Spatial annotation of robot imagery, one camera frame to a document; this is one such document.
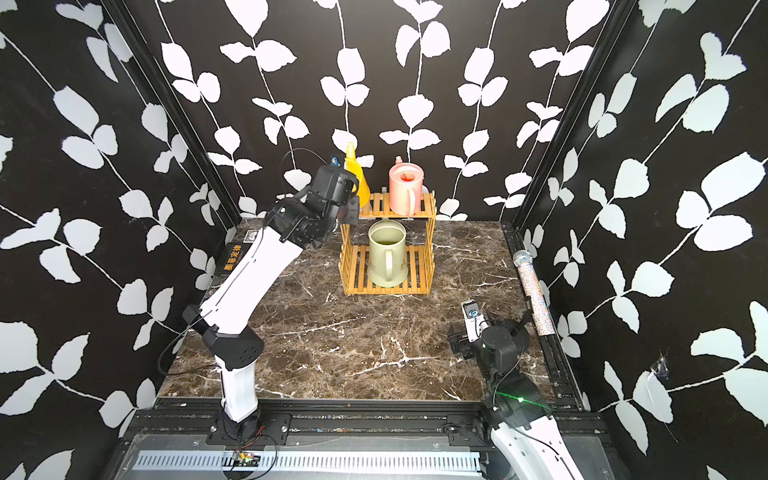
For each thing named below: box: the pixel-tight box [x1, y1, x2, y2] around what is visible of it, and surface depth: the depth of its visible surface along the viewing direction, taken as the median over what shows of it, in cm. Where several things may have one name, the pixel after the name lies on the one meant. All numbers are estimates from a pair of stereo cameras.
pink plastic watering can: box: [388, 156, 425, 217], surface depth 81 cm
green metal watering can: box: [367, 219, 408, 288], surface depth 89 cm
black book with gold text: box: [214, 242, 253, 277], surface depth 109 cm
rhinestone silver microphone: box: [513, 250, 556, 337], surface depth 77 cm
